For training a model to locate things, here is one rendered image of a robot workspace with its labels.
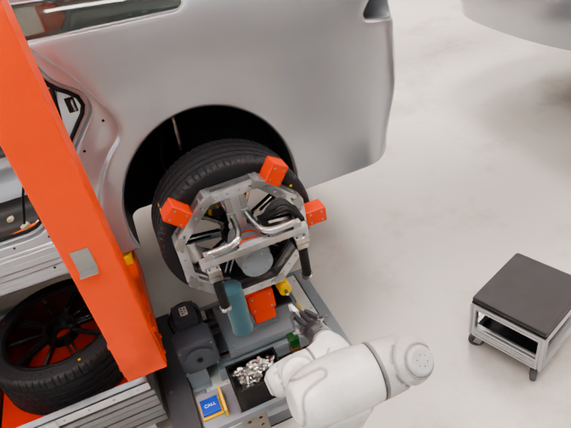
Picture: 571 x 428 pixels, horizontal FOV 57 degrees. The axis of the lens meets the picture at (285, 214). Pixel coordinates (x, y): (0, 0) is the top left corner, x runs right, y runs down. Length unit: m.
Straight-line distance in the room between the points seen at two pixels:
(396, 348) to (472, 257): 2.14
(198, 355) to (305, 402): 1.38
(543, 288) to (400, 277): 0.83
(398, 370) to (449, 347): 1.65
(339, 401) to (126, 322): 1.10
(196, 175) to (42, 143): 0.63
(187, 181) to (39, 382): 1.06
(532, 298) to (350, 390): 1.58
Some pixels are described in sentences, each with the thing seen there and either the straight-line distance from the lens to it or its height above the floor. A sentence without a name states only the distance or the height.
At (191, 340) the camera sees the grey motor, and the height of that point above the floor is 0.41.
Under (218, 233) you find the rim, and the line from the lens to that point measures 2.20.
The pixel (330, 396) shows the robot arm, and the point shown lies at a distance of 1.12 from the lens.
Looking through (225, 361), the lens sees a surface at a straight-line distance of 2.66.
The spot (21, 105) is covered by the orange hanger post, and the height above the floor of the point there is 1.68.
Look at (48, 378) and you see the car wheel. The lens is 2.48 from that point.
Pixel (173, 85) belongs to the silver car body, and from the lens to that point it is 2.17.
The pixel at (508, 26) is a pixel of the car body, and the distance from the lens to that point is 4.10.
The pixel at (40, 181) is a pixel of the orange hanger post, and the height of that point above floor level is 1.45.
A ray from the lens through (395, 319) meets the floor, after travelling 2.90.
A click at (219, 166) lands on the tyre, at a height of 1.17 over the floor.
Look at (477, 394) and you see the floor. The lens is 2.65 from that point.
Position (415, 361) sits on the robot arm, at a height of 1.25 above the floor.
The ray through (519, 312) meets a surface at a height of 0.34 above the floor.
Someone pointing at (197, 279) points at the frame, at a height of 0.76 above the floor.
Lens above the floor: 2.16
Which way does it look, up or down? 36 degrees down
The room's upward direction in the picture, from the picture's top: 11 degrees counter-clockwise
